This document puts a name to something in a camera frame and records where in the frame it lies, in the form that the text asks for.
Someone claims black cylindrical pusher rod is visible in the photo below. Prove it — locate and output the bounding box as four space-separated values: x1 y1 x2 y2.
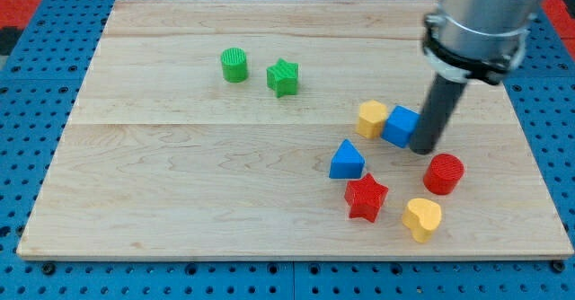
409 74 467 154

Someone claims blue cube block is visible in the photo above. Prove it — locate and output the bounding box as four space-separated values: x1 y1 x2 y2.
381 105 419 148

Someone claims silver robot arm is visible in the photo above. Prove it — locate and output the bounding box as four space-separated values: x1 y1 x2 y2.
409 0 543 154

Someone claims red star block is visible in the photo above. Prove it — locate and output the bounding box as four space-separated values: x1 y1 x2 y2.
344 173 388 223

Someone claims green star block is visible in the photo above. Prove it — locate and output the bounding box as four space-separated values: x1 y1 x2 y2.
266 58 299 98

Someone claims yellow hexagon block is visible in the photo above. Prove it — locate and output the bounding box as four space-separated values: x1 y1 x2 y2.
356 100 388 139

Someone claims red cylinder block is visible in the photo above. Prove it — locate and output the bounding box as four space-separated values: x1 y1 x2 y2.
423 154 464 196

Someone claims blue triangle block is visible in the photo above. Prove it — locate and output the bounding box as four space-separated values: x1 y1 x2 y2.
329 139 365 179

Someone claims yellow heart block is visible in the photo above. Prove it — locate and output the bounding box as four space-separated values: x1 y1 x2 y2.
402 198 443 243

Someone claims green cylinder block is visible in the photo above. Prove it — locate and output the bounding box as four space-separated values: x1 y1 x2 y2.
220 48 248 83

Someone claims wooden board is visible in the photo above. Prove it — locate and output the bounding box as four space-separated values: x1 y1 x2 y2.
17 0 573 261

